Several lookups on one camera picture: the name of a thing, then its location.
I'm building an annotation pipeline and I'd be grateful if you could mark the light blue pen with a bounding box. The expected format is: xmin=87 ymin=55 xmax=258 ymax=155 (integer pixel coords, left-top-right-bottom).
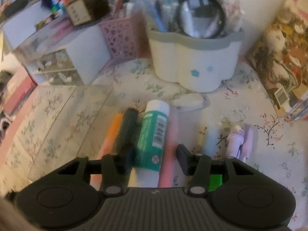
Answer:
xmin=202 ymin=122 xmax=222 ymax=159

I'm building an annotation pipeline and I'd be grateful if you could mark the white drawer organizer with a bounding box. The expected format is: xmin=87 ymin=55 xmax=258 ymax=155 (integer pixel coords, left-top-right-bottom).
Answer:
xmin=1 ymin=3 xmax=111 ymax=85

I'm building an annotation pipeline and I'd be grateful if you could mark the white cloud-shaped pen holder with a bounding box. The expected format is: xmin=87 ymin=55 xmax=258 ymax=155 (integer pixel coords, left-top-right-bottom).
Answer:
xmin=147 ymin=30 xmax=244 ymax=93

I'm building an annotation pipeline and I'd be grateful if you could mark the black magnifying glass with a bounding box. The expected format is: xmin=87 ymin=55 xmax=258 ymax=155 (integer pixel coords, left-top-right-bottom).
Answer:
xmin=175 ymin=0 xmax=226 ymax=39

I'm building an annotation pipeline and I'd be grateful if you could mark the orange highlighter pen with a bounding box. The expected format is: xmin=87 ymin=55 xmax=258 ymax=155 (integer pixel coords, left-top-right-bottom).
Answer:
xmin=90 ymin=114 xmax=123 ymax=190

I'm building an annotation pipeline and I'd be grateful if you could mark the pink perforated pen holder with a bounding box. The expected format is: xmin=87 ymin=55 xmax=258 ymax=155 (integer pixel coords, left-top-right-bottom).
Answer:
xmin=99 ymin=12 xmax=150 ymax=60

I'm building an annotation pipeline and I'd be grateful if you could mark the potted bamboo plant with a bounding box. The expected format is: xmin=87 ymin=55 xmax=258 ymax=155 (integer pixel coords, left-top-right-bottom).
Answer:
xmin=65 ymin=0 xmax=110 ymax=27

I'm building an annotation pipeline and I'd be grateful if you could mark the purple cartoon pen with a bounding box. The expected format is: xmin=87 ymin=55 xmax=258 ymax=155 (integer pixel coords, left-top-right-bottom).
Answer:
xmin=226 ymin=123 xmax=254 ymax=162

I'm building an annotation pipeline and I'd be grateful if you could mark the illustrated manga book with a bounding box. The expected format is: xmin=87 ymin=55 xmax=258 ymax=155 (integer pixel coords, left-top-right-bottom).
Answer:
xmin=247 ymin=0 xmax=307 ymax=120

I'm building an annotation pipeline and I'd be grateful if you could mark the black marker pen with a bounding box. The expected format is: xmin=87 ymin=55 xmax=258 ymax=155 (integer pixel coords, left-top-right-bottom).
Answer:
xmin=113 ymin=108 xmax=138 ymax=175

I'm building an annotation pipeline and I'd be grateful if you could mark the pink highlighter pen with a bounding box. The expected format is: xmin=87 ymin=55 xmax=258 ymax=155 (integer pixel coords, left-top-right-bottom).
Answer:
xmin=158 ymin=112 xmax=178 ymax=188

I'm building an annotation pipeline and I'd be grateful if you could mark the green white glue stick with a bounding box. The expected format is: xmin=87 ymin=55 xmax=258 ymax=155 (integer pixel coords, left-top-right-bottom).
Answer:
xmin=128 ymin=100 xmax=170 ymax=188

